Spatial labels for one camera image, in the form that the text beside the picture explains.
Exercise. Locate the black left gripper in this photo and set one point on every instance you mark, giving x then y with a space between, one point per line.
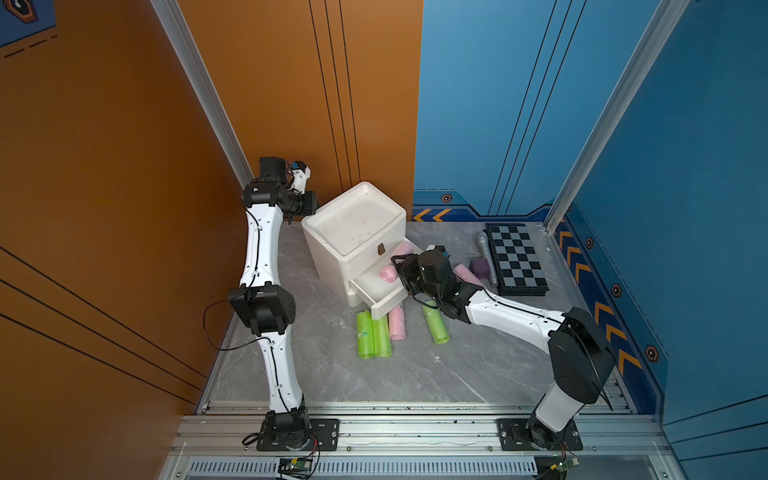
311 208

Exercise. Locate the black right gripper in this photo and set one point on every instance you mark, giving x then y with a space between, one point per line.
405 267

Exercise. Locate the pink trash bag roll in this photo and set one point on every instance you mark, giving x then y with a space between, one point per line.
396 321
388 273
466 275

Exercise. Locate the white three-drawer storage box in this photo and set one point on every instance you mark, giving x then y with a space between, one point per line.
351 232

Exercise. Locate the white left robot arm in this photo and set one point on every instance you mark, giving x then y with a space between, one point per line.
268 310

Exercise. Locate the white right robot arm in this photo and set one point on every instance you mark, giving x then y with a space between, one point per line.
582 359

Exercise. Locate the green trash bag roll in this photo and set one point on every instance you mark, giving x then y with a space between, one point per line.
381 338
364 331
435 323

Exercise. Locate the purple cube block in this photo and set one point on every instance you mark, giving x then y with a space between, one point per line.
480 268

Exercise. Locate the grey microphone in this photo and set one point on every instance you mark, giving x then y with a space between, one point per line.
482 241

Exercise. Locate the black white checkerboard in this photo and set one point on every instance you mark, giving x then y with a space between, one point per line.
516 262

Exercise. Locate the left green circuit board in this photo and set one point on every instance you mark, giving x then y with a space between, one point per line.
295 468

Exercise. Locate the green circuit board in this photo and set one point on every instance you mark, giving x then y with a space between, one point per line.
560 469
295 468

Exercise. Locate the right green circuit board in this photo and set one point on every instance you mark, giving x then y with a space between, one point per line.
560 469

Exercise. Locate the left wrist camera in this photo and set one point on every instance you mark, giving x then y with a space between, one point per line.
292 175

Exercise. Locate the aluminium front rail frame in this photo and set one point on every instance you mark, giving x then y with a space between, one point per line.
419 440

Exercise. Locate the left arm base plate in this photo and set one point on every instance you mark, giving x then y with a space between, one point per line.
322 435

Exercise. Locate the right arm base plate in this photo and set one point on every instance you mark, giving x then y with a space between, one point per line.
517 434

